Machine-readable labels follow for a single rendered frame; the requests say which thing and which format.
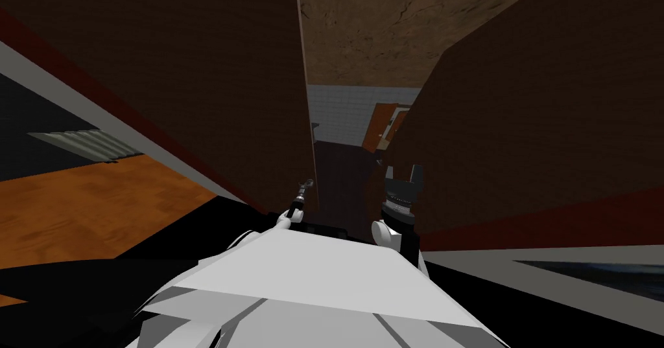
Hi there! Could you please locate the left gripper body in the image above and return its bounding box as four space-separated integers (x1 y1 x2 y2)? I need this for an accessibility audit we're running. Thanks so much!
292 180 315 213

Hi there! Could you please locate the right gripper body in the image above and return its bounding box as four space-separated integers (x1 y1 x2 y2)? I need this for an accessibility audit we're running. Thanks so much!
381 179 420 219

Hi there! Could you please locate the orange door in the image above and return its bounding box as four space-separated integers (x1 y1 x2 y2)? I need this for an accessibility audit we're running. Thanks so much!
361 102 410 154

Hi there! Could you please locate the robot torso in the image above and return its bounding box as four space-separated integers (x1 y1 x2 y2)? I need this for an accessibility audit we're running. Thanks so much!
124 222 512 348

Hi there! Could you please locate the grey ribbed panel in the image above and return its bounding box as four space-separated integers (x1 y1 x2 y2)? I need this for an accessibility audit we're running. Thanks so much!
28 128 145 165

